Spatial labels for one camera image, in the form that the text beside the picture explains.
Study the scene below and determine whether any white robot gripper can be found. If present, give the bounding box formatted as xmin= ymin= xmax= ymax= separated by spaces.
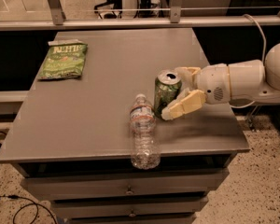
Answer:
xmin=161 ymin=60 xmax=265 ymax=120

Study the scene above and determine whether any green soda can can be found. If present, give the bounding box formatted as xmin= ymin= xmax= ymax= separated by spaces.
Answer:
xmin=154 ymin=70 xmax=182 ymax=119

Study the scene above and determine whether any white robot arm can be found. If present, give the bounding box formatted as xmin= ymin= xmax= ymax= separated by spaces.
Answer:
xmin=161 ymin=43 xmax=280 ymax=120

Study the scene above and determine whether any clear plastic water bottle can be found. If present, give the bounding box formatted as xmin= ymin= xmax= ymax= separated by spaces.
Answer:
xmin=130 ymin=94 xmax=161 ymax=170

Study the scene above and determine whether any grey metal railing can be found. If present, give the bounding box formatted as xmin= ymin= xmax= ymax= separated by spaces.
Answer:
xmin=0 ymin=0 xmax=280 ymax=31

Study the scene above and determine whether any top grey drawer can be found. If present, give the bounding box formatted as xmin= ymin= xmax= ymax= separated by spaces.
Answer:
xmin=21 ymin=168 xmax=229 ymax=201

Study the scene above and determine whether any grey drawer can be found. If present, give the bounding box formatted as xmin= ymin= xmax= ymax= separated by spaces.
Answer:
xmin=21 ymin=168 xmax=229 ymax=201
xmin=51 ymin=197 xmax=208 ymax=218

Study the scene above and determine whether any middle grey drawer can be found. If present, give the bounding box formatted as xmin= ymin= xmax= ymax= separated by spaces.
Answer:
xmin=51 ymin=197 xmax=208 ymax=218

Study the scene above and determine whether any green kettle chips bag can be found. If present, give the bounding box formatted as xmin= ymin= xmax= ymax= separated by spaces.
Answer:
xmin=38 ymin=39 xmax=88 ymax=80

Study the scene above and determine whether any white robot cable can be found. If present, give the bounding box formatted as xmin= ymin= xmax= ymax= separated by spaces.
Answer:
xmin=230 ymin=13 xmax=268 ymax=109

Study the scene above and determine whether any black floor cable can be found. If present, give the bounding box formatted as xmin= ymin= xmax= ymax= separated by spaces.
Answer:
xmin=0 ymin=193 xmax=59 ymax=224

